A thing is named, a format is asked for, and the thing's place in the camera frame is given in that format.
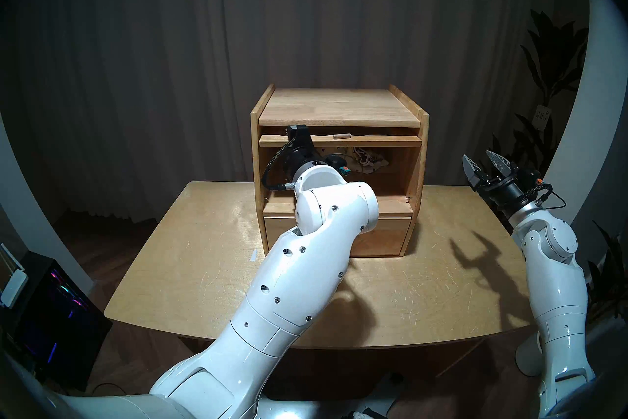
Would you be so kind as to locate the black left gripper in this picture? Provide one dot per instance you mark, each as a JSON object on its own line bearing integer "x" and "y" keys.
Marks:
{"x": 299, "y": 159}

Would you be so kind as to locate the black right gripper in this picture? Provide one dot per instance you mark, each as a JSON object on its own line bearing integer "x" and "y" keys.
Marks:
{"x": 512, "y": 194}

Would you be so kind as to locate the white cartoon print pants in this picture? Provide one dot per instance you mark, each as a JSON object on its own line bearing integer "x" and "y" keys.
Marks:
{"x": 368, "y": 160}

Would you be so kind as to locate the wooden door wavy window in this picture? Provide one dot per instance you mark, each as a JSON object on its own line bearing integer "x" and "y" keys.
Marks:
{"x": 382, "y": 140}

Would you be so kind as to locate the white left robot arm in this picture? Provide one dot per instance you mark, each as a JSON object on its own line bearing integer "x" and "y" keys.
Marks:
{"x": 294, "y": 285}

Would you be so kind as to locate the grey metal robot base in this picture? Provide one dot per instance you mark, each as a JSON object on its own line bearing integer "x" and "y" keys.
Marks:
{"x": 319, "y": 410}

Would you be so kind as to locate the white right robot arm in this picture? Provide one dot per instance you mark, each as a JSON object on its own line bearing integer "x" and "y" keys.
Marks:
{"x": 559, "y": 285}

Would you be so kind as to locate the wooden cabinet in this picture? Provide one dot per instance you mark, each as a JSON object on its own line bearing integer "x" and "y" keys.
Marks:
{"x": 338, "y": 108}

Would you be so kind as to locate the white paper plant tag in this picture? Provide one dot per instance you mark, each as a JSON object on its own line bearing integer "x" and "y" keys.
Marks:
{"x": 541, "y": 117}

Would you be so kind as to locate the tall dark leafy plant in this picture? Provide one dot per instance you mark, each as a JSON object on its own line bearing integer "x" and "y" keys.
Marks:
{"x": 554, "y": 59}

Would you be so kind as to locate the dark spiky potted plant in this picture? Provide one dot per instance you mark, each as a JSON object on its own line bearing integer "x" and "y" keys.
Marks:
{"x": 608, "y": 275}

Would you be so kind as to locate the grey pleated curtain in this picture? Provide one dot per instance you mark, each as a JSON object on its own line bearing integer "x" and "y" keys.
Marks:
{"x": 147, "y": 79}

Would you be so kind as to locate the light wooden table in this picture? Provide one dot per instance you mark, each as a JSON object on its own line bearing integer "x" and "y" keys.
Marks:
{"x": 186, "y": 251}

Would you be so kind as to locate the white round plant pot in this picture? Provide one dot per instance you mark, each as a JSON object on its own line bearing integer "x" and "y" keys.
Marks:
{"x": 527, "y": 359}

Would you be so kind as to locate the black computer tower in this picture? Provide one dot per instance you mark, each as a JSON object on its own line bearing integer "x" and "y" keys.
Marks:
{"x": 49, "y": 324}

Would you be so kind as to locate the white router box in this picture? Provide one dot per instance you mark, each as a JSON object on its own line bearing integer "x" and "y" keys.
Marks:
{"x": 13, "y": 288}

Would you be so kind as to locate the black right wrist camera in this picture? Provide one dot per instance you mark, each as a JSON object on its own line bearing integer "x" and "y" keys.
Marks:
{"x": 532, "y": 177}

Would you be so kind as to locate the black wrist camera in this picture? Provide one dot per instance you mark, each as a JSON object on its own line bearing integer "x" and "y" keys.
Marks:
{"x": 532, "y": 177}
{"x": 334, "y": 162}

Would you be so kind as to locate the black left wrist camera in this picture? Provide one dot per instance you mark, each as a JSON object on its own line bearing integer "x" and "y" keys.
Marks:
{"x": 334, "y": 162}

